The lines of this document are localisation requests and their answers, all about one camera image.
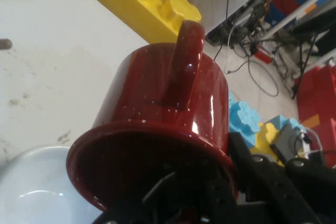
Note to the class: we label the small yellow floor block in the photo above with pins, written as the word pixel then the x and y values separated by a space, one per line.
pixel 267 140

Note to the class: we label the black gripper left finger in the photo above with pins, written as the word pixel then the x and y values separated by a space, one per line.
pixel 189 197

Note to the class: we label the grey power adapter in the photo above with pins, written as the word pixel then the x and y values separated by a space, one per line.
pixel 284 141

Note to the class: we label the red block with orange patch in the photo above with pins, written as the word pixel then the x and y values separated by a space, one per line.
pixel 319 98

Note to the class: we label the large yellow toy block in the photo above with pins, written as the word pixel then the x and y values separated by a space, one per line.
pixel 136 1

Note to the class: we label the red speckled enamel mug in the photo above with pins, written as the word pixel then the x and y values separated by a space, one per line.
pixel 147 119

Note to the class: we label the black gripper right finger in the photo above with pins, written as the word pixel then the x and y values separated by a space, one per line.
pixel 275 182

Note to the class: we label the light blue floor block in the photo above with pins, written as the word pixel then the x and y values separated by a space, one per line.
pixel 242 119

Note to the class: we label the brown wooden mug tree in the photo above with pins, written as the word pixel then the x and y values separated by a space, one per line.
pixel 5 44

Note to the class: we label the white ceramic bowl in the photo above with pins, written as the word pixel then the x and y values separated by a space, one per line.
pixel 39 190

